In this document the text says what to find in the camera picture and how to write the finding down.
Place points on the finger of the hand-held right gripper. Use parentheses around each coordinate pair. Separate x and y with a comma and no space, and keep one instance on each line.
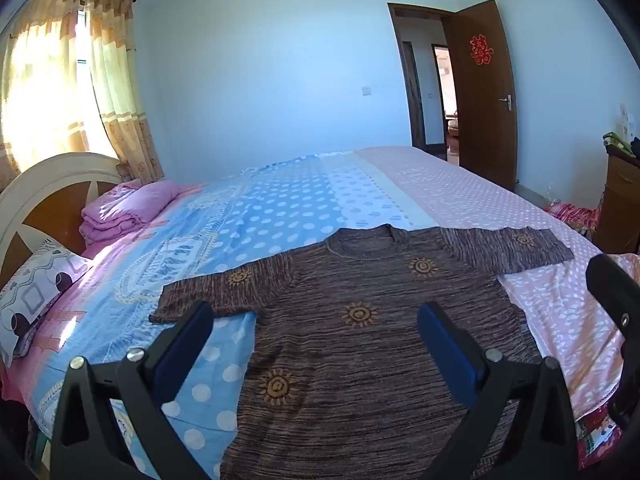
(612,290)

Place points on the brown wooden door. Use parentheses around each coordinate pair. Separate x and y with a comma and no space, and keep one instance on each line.
(487,135)

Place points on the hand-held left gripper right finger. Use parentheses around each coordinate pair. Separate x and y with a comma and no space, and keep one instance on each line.
(446,355)

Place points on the yellow patterned curtain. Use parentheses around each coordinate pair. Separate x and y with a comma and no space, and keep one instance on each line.
(40,85)
(125,110)

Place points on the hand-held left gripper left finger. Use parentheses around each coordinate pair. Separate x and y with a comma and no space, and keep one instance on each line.
(184,352)

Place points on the red floral mattress cover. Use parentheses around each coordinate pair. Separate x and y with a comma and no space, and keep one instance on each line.
(597,435)

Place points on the red floral cloth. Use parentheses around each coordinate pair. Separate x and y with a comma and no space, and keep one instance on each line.
(575,215)

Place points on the brown sun-print knit sweater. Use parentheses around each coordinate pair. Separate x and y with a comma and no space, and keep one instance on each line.
(350,360)

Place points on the green item on cabinet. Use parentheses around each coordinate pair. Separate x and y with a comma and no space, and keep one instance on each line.
(616,141)

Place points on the white patterned pillow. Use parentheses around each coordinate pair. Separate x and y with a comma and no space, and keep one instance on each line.
(35,295)

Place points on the blue and pink dotted bedsheet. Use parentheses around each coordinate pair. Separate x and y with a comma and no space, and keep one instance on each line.
(280,210)

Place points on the pink folded quilt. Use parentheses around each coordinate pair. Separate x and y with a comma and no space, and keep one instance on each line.
(125,210)

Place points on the red paper door decoration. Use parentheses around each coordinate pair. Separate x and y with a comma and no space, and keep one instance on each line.
(482,50)

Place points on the white and brown bed headboard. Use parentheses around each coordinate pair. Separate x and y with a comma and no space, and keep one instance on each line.
(55,195)

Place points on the brown wooden cabinet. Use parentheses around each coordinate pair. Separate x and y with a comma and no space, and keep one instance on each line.
(620,200)

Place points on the dark wooden door frame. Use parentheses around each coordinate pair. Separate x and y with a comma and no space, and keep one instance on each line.
(398,50)

